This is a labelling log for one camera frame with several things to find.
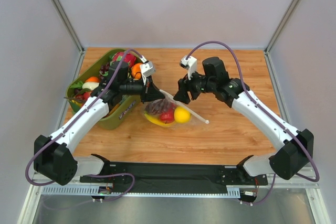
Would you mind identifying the fake yellow lemon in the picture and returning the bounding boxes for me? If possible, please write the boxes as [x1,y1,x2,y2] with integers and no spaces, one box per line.
[174,106,191,124]

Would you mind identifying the clear zip top bag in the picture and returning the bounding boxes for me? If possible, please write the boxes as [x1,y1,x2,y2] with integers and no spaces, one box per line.
[142,90,209,128]

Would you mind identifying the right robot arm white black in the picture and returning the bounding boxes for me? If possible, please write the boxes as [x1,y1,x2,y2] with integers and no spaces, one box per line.
[174,56,314,180]

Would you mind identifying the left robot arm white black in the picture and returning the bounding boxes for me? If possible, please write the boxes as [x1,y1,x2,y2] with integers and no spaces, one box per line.
[34,61,165,186]

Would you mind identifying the fake purple grapes in bag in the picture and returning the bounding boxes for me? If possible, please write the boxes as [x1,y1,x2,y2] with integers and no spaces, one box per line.
[144,99,176,115]

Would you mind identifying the fake orange persimmon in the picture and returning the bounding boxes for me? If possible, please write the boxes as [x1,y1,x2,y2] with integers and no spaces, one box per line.
[131,63,142,80]

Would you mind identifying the fake red apple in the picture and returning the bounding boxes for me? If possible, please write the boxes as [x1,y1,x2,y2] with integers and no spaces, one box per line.
[160,110,175,124]

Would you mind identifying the fake yellow banana bunch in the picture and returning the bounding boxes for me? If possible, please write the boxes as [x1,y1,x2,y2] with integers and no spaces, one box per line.
[144,112,176,127]

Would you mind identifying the fake pink dragon fruit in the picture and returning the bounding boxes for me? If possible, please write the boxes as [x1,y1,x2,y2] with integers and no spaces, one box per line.
[111,52,137,66]

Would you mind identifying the fake dark grapes in bin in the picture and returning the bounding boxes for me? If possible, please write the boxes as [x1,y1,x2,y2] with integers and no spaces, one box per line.
[99,62,110,77]

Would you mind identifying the fake small orange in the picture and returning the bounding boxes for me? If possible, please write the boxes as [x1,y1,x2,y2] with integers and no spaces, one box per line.
[85,76,100,83]

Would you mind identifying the fake white radish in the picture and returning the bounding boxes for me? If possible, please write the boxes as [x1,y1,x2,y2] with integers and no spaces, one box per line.
[82,82,99,91]

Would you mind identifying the fake red cherry bunch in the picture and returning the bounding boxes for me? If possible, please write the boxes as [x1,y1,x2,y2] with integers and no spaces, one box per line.
[74,91,91,107]

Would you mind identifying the olive green plastic bin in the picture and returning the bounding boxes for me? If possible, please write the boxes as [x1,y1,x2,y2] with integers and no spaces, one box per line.
[66,48,141,130]

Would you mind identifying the black base mat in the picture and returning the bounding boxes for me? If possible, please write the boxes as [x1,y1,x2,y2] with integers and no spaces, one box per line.
[78,160,269,194]

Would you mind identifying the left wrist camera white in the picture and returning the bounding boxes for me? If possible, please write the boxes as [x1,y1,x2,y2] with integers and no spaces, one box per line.
[140,61,156,79]

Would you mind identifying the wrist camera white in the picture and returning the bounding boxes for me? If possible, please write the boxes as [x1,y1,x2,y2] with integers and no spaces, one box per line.
[180,55,197,80]
[140,61,156,79]

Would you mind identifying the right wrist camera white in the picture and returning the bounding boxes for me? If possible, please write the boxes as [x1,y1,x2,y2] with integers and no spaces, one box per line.
[180,55,197,80]

